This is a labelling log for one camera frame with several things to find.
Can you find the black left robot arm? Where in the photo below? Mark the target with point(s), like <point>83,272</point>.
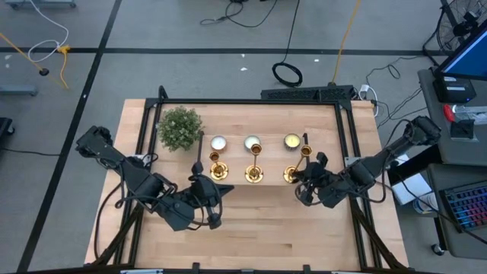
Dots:
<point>137,179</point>

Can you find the black floor disc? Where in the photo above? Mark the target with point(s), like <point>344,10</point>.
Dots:
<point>44,71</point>

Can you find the backlit keyboard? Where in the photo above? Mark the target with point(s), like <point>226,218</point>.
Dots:
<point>470,207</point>

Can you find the white power adapter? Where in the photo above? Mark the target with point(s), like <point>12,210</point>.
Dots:
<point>364,90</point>

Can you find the black floor fan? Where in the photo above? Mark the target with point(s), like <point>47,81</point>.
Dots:
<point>452,30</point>

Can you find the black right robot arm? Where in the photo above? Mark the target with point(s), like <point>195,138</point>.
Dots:
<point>380,163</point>

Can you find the black cart caster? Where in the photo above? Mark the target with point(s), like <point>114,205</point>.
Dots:
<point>437,249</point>

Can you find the grey desk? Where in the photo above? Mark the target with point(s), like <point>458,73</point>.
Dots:
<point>475,152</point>

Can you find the black aluminium rig frame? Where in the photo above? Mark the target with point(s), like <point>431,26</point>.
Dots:
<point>247,101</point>

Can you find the yellow wax candle tin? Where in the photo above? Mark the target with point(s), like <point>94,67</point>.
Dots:
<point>292,141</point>

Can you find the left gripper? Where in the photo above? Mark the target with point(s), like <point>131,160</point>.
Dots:
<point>205,192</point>

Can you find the green potted plant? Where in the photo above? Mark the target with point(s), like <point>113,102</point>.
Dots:
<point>179,127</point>

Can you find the medium gold candlestick holder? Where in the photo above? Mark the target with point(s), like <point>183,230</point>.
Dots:
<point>290,174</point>

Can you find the grey cart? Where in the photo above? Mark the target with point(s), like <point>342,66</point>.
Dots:
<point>452,243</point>

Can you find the wooden riser shelf black legs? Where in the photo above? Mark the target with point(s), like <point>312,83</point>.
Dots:
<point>236,175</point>

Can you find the clear plastic bag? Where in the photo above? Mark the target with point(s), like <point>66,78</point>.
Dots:
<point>472,113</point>

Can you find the white paper box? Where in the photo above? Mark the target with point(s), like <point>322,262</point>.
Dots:
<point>412,188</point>

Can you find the black caster wheel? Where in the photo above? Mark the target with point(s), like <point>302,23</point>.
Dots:
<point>4,126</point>

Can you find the short gold candlestick holder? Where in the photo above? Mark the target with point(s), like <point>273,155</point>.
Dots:
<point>219,171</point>

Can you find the monitor with blue screen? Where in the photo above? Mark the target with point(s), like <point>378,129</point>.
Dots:
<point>470,57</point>

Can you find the black desktop device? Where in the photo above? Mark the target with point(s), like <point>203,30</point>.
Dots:
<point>454,89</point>

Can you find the white blue tape roll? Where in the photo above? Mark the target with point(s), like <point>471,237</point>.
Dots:
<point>424,203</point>

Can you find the grey metal stand foot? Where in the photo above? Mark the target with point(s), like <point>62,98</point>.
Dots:
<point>42,4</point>
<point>17,90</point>

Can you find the tall gold candlestick holder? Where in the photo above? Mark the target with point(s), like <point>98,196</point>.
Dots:
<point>254,174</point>

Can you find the orange patterned candle tin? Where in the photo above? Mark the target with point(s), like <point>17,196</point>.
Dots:
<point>218,142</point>

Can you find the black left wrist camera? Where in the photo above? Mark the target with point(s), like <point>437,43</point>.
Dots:
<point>215,220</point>

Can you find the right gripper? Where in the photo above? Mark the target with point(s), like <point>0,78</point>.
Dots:
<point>316,177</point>

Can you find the white aluminium bracket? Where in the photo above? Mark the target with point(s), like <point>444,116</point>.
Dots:
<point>141,271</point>
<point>346,272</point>

